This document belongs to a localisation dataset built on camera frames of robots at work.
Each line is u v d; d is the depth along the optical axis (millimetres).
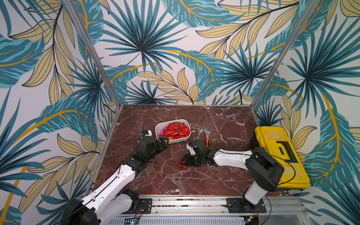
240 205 733
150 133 746
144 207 712
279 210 753
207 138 994
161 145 703
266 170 462
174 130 950
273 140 805
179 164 855
